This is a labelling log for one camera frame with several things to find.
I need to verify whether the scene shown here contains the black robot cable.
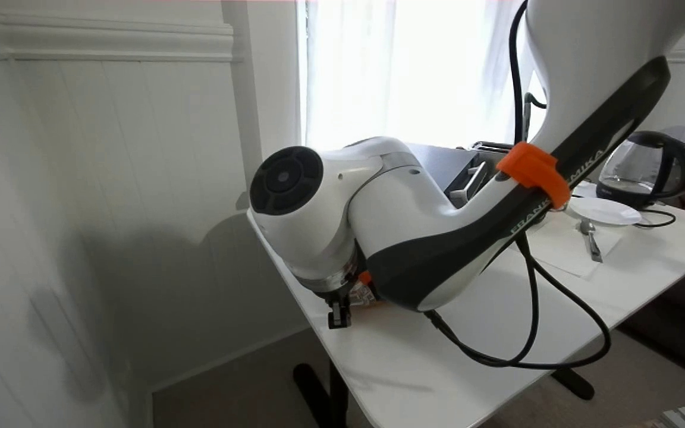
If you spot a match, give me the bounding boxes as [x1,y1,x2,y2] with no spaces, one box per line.
[423,0,614,370]

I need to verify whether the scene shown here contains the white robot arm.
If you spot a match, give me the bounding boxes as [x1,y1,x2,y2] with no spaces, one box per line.
[248,0,685,311]

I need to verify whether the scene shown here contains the black glass electric kettle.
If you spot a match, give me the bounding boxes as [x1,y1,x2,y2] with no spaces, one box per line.
[598,130,685,209]

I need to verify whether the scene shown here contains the black toaster oven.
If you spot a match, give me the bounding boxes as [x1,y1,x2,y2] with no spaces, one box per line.
[409,143,491,207]

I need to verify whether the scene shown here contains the orange snack packet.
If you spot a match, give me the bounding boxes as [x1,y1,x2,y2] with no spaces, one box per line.
[350,270,378,305]

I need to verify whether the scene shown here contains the kettle power cord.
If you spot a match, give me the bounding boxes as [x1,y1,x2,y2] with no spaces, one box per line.
[632,207,679,230]

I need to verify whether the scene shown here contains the white plate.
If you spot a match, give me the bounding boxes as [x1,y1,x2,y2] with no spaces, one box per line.
[569,198,643,225]

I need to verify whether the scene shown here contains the silver toaster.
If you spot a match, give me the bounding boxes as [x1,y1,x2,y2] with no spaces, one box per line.
[470,140,513,152]

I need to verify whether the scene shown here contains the white paper napkin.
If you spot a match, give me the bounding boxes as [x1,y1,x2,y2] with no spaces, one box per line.
[525,214,624,278]

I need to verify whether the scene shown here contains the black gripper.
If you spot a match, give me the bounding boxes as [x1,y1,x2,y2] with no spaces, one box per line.
[321,283,352,327]

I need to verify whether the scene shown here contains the metal spoon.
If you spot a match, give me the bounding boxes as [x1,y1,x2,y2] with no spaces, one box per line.
[579,218,602,261]

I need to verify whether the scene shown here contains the white curtain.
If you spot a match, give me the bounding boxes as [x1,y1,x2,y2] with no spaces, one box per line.
[297,0,525,150]

